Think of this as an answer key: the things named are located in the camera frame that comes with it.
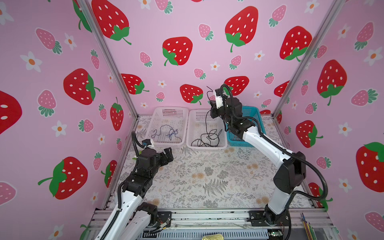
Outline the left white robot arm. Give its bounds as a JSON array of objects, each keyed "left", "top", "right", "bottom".
[{"left": 95, "top": 131, "right": 174, "bottom": 240}]

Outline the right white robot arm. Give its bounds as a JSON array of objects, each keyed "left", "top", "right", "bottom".
[{"left": 210, "top": 84, "right": 328, "bottom": 226}]

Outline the teal plastic basket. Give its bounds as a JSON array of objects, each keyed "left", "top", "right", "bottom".
[{"left": 224, "top": 105, "right": 268, "bottom": 148}]

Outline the left white plastic basket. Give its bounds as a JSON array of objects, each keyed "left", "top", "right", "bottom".
[{"left": 145, "top": 107, "right": 189, "bottom": 146}]

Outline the white plastic basket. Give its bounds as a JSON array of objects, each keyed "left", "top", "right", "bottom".
[
  {"left": 145, "top": 107, "right": 189, "bottom": 146},
  {"left": 186, "top": 110, "right": 228, "bottom": 151}
]

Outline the middle white plastic basket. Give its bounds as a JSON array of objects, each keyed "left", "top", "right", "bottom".
[{"left": 186, "top": 110, "right": 228, "bottom": 151}]

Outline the gold foil object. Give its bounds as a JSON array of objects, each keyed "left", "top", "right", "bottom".
[{"left": 202, "top": 234, "right": 224, "bottom": 240}]

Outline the coloured pencils bundle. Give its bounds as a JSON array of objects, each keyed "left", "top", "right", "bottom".
[{"left": 301, "top": 213, "right": 317, "bottom": 240}]

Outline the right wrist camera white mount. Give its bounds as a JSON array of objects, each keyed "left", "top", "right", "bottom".
[{"left": 215, "top": 94, "right": 226, "bottom": 109}]

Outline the aluminium front rail base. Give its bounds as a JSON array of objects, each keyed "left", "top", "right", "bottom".
[{"left": 85, "top": 209, "right": 340, "bottom": 240}]

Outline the aluminium corner post right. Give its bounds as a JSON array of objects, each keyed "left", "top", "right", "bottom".
[{"left": 272, "top": 0, "right": 345, "bottom": 120}]

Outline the aluminium corner post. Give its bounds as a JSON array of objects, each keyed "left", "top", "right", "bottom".
[
  {"left": 79, "top": 0, "right": 139, "bottom": 119},
  {"left": 272, "top": 0, "right": 345, "bottom": 120}
]

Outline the aluminium corner post left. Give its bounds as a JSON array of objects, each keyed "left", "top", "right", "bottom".
[{"left": 79, "top": 0, "right": 139, "bottom": 119}]

